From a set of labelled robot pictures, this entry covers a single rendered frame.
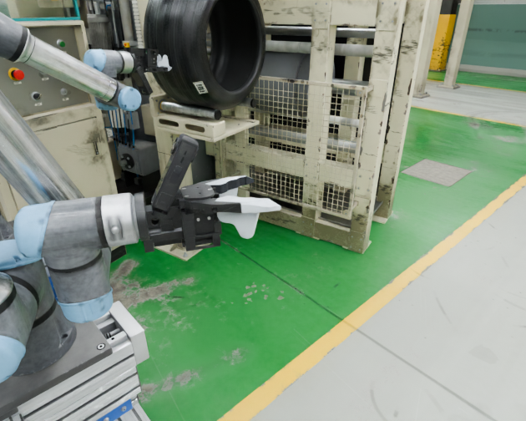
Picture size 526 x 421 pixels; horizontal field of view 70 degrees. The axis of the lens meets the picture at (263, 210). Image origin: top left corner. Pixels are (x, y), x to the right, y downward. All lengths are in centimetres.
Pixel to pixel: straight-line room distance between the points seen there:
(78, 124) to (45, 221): 150
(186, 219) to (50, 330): 40
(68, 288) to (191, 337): 127
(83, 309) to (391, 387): 133
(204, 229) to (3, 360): 33
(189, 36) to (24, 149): 105
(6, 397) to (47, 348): 9
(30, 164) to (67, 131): 136
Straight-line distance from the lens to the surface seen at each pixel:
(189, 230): 56
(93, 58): 142
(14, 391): 86
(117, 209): 56
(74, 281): 61
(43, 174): 68
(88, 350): 87
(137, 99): 133
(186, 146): 55
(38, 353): 85
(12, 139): 67
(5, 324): 67
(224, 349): 177
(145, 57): 156
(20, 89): 197
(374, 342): 185
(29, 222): 58
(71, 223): 56
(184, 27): 161
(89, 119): 208
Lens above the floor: 131
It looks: 28 degrees down
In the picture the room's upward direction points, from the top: straight up
